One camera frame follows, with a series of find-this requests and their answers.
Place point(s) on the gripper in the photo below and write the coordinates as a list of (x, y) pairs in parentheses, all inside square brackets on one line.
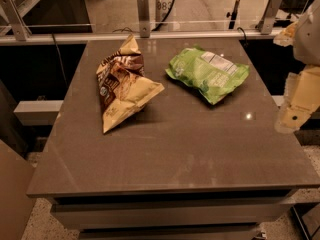
[(309, 39)]

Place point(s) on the brown and cream chip bag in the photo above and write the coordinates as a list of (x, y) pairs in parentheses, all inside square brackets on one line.
[(122, 85)]

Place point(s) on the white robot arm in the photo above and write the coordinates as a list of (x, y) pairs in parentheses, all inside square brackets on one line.
[(304, 36)]

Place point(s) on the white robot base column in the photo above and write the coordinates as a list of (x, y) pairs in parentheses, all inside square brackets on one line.
[(165, 0)]

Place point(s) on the green chip bag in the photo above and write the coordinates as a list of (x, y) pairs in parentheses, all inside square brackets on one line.
[(212, 75)]

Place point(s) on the grey side beam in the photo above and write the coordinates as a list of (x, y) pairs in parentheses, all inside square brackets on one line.
[(38, 113)]

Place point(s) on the brown panel at left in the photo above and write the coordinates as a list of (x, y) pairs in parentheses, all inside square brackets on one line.
[(15, 205)]

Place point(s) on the right metal rail bracket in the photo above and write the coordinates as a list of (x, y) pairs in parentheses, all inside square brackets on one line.
[(266, 23)]

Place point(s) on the metal rail bracket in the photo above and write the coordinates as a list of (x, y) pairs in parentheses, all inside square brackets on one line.
[(266, 23), (144, 18), (20, 31)]

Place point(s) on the middle metal rail bracket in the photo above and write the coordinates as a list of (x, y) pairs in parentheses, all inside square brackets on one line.
[(144, 18)]

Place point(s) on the left metal rail bracket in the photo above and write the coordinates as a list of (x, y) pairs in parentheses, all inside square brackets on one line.
[(20, 31)]

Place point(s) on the horizontal metal rail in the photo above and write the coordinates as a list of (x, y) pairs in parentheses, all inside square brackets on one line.
[(79, 38)]

